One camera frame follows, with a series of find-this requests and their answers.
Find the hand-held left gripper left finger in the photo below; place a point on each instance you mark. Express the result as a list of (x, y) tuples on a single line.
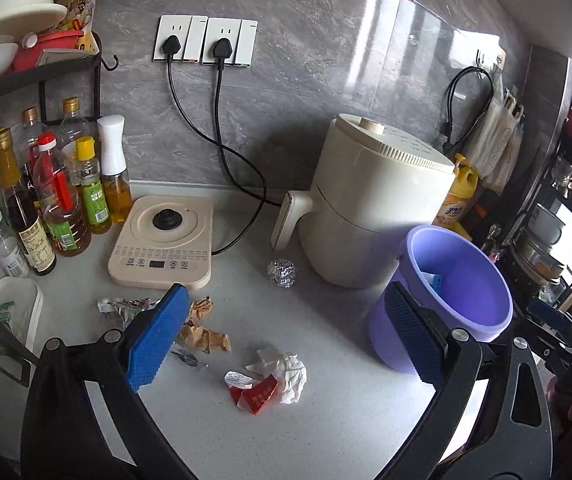
[(158, 340)]

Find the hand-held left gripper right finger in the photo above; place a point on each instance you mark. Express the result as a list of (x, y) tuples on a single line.
[(413, 335)]

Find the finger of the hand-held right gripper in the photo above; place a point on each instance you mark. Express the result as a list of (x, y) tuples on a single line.
[(548, 311)]

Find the clear plastic wrapper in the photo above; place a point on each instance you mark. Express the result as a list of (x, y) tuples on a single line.
[(188, 359)]

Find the silver printed wrapper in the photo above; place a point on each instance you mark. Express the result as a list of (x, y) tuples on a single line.
[(120, 307)]

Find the brown paper wrapper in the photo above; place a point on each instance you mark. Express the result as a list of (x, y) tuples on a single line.
[(200, 311), (208, 341)]

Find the purple plastic bucket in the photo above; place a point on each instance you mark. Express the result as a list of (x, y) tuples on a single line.
[(466, 305)]

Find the red packet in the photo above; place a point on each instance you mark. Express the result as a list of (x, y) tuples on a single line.
[(258, 395)]

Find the white tissue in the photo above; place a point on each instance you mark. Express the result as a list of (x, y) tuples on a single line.
[(291, 375)]

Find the foil ball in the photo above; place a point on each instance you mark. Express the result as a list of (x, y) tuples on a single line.
[(282, 273)]

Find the steel pot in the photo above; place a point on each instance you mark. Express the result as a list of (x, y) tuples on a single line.
[(536, 260)]

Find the blue carton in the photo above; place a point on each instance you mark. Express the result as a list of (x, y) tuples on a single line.
[(436, 281)]

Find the white enamel mug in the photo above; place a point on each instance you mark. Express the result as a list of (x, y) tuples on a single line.
[(546, 225)]

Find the cream kettle base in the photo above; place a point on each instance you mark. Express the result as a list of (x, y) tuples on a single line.
[(175, 250)]

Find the yellow detergent bottle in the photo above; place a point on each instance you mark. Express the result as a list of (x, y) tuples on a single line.
[(458, 200)]

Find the cream air fryer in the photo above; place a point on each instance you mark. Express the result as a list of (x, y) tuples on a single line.
[(366, 200)]

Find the white plastic tray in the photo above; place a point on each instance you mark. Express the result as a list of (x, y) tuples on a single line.
[(20, 295)]

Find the yellow cap green label bottle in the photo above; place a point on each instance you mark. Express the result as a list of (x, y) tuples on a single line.
[(93, 200)]

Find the hanging clear plastic bag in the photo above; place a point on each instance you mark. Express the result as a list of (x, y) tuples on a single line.
[(513, 155)]

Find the green scrap in tray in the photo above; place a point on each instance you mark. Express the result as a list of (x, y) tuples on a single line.
[(0, 312)]

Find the red cap oil bottle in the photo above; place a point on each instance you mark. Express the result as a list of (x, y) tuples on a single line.
[(60, 210)]

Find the small white cap bottle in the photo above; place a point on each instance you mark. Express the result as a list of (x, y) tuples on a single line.
[(10, 257)]

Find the dark sauce bottle gold cap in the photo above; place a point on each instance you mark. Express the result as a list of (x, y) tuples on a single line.
[(28, 230)]

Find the hanging clear bag with drawing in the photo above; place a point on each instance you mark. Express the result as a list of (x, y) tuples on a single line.
[(488, 145)]

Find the white top oil sprayer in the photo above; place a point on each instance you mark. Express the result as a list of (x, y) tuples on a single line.
[(111, 145)]

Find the clear bottle gold cap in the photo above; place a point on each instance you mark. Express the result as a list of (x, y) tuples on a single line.
[(33, 132), (73, 125)]

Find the black metal shelf rack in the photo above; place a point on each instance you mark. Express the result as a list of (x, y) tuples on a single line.
[(65, 67)]

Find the red plastic container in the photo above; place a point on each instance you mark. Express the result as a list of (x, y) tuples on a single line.
[(55, 46)]

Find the yellow snack packet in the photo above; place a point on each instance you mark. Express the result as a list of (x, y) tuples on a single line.
[(83, 10)]

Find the clear adhesive wall hook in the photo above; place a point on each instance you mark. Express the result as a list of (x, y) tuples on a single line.
[(502, 60)]

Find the steel wall hook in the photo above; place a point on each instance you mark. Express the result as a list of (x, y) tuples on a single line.
[(479, 57)]

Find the white wall socket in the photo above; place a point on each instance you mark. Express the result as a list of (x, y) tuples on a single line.
[(180, 30), (238, 37)]

